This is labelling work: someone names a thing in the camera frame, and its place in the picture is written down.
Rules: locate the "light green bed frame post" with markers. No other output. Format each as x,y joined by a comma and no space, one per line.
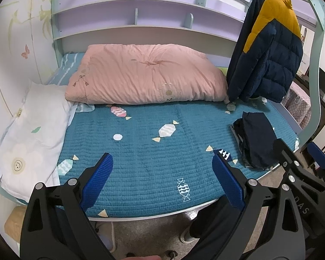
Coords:
318,7

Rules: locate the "teal quilted bed mat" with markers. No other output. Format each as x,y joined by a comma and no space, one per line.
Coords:
162,153

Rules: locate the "pink patterned cloth cover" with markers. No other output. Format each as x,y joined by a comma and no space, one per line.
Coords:
297,102

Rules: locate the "striped light blue pillow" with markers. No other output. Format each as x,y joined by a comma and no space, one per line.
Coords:
69,65

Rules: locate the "black monitor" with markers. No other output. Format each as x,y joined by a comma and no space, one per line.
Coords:
322,80

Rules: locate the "navy and yellow puffer jacket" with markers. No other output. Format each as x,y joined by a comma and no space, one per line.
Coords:
267,54

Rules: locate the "cardboard box on floor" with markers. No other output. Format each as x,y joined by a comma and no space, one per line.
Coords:
14,223

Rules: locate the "pink duvet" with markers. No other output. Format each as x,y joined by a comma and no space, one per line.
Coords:
145,74

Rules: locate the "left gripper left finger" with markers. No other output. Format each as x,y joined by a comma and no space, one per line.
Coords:
55,224

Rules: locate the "dark navy garment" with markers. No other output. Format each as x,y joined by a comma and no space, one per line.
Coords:
255,138

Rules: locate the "lilac bed shelf headboard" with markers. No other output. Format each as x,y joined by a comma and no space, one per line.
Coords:
209,26

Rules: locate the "person leg dark trousers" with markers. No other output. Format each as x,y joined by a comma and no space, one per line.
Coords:
213,225

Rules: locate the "beige slipper shoe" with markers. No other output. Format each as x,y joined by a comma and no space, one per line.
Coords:
186,238

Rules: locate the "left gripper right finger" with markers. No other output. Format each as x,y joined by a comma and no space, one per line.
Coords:
270,226

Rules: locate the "white pillow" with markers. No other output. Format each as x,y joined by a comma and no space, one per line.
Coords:
31,144

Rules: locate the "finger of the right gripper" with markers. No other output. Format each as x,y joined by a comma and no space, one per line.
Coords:
295,162
319,157

